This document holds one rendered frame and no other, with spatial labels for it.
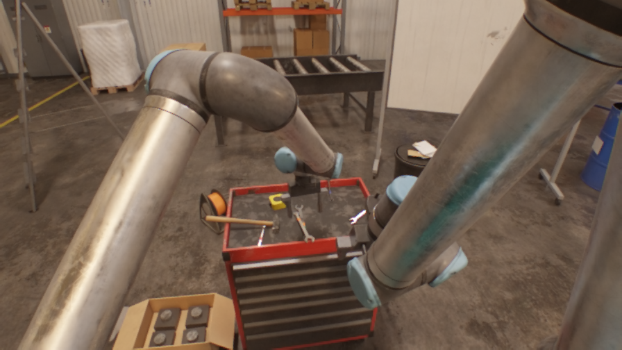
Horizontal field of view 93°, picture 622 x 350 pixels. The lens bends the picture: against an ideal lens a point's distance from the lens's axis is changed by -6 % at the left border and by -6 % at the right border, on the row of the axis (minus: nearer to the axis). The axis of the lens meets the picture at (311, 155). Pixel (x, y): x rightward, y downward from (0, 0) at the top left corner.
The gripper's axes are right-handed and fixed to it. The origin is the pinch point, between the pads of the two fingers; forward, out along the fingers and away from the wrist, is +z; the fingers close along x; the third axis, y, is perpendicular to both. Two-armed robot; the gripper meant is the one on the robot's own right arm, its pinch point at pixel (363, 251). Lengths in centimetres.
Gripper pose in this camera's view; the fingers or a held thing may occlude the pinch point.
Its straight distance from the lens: 95.9
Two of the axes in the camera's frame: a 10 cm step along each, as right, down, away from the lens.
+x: 9.7, 0.1, 2.2
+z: -1.8, 6.2, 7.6
